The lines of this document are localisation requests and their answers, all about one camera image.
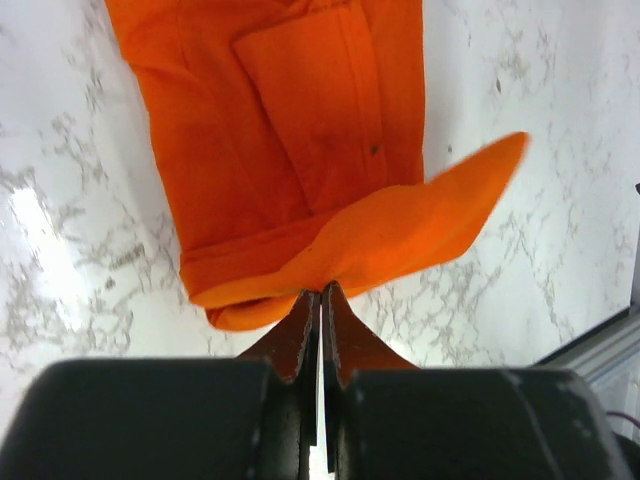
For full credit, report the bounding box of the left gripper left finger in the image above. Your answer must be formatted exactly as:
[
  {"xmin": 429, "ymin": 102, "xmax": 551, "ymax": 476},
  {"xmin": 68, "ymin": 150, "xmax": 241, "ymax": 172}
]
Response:
[{"xmin": 239, "ymin": 291, "xmax": 320, "ymax": 479}]

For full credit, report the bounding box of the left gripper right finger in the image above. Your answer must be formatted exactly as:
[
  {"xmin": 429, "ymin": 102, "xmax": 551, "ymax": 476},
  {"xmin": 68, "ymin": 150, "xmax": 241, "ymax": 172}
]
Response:
[{"xmin": 321, "ymin": 282, "xmax": 418, "ymax": 473}]

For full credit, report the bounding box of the orange t-shirt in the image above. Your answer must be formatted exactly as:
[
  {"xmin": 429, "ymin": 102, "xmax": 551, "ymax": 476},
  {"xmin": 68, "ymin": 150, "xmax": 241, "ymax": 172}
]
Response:
[{"xmin": 107, "ymin": 1, "xmax": 530, "ymax": 331}]

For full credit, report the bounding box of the right aluminium frame post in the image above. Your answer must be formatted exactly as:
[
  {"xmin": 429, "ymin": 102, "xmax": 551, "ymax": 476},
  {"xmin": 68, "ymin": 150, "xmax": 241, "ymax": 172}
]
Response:
[{"xmin": 535, "ymin": 307, "xmax": 639, "ymax": 383}]

